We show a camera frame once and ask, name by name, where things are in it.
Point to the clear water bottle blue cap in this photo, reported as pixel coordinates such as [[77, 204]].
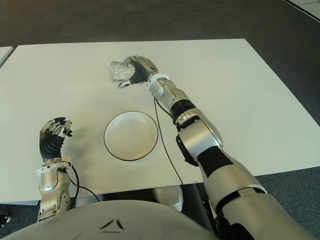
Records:
[[120, 71]]

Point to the neighbouring white table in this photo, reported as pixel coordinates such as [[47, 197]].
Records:
[[3, 55]]

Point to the white silver robot leg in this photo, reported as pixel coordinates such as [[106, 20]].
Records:
[[170, 197]]

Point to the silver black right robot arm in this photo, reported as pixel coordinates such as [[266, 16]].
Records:
[[200, 140]]

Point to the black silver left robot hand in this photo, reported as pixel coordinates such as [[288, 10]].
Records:
[[50, 147]]

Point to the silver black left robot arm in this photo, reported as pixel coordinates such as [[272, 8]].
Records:
[[50, 182]]

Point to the grey robot torso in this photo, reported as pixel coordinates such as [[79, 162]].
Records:
[[112, 222]]

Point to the white plate black rim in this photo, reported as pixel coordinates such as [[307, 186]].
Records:
[[131, 136]]

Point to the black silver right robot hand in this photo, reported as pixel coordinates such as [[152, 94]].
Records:
[[143, 70]]

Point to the black stand foot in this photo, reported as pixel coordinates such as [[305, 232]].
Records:
[[5, 219]]

